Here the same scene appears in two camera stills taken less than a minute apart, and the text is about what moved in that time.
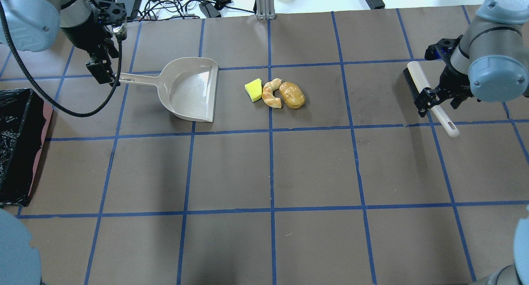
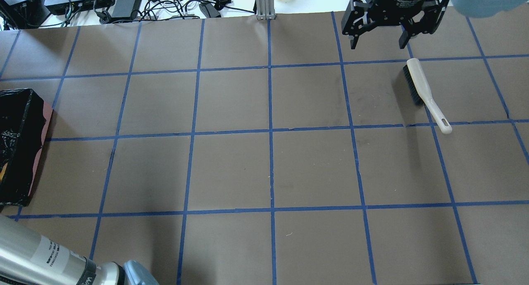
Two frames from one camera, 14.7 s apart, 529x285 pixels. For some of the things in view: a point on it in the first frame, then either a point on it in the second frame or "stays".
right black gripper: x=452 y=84 → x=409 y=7
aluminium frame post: x=265 y=3 stays
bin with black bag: x=25 y=121 stays
